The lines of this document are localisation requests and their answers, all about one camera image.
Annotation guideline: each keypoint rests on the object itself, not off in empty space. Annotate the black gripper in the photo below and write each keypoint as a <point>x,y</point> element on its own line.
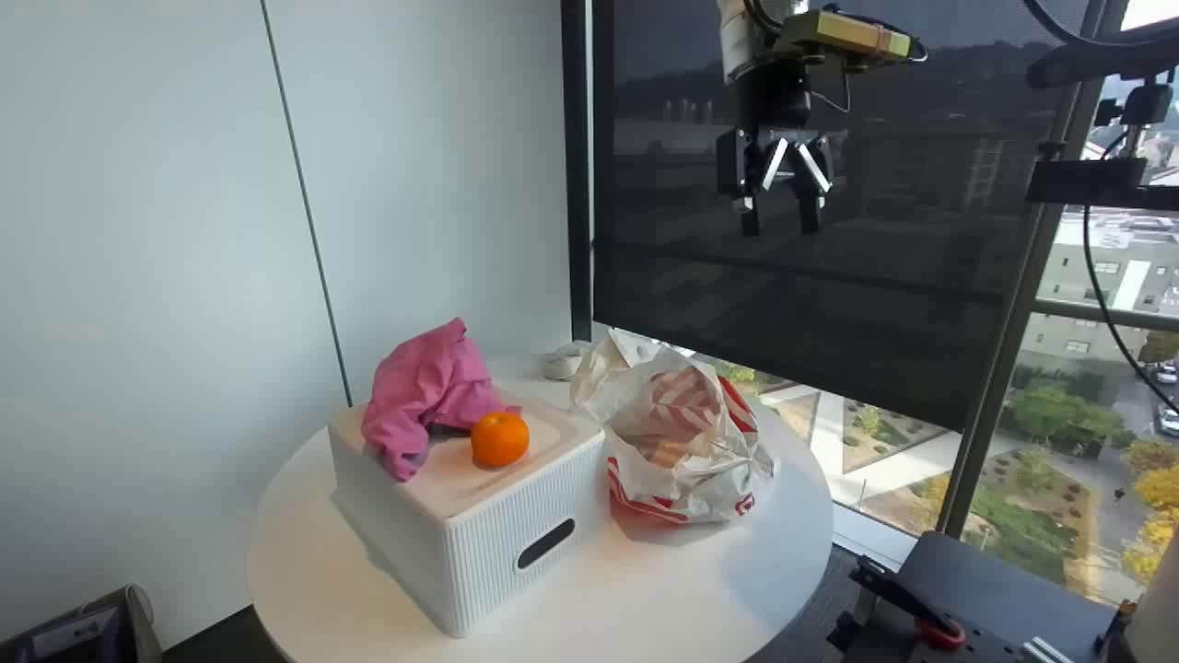
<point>788,104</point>

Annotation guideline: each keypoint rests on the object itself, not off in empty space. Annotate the orange fruit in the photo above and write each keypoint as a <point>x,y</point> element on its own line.
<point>498,439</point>

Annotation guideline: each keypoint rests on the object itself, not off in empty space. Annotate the pink cloth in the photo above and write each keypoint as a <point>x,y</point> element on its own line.
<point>427,388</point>

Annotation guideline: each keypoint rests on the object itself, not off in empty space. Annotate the white basket box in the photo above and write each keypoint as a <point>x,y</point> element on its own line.
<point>465,540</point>

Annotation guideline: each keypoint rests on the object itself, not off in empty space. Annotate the black window blind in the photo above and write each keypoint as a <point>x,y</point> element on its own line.
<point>887,307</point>

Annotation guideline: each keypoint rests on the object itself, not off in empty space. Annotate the small white bowl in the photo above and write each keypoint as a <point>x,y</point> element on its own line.
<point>562,361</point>

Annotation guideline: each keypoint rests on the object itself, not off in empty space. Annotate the black floor control box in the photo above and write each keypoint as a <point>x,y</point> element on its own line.
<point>1008,590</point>

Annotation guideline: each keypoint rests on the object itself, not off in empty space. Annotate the black open box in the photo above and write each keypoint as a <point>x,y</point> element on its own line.
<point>87,630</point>

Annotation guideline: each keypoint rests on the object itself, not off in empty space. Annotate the black window frame column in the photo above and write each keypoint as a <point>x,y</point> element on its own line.
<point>575,186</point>

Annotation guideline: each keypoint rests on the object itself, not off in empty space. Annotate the grey window frame post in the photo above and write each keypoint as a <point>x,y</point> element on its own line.
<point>1019,337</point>

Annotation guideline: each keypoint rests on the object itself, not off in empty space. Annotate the black camera on mount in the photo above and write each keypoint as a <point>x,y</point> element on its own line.
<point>1080,183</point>

